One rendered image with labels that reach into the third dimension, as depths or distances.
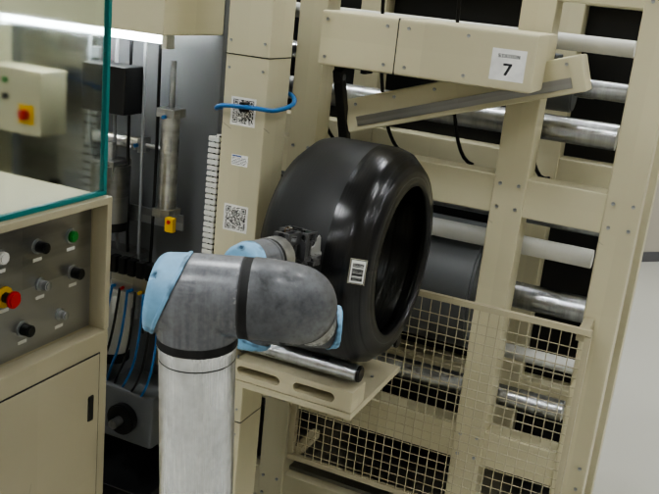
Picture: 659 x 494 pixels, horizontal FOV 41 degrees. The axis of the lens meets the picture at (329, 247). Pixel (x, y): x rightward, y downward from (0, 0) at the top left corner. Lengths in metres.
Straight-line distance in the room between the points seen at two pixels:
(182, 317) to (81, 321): 1.26
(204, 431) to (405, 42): 1.42
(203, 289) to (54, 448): 1.31
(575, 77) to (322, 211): 0.79
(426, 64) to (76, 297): 1.11
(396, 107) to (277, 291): 1.46
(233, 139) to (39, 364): 0.75
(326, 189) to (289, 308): 0.95
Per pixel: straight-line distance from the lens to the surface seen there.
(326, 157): 2.20
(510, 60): 2.34
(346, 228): 2.06
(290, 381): 2.34
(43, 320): 2.33
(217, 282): 1.19
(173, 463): 1.32
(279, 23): 2.33
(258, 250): 1.74
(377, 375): 2.53
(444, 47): 2.39
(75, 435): 2.49
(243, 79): 2.34
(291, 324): 1.21
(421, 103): 2.56
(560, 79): 2.45
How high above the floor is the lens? 1.85
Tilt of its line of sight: 16 degrees down
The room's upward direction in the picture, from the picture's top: 6 degrees clockwise
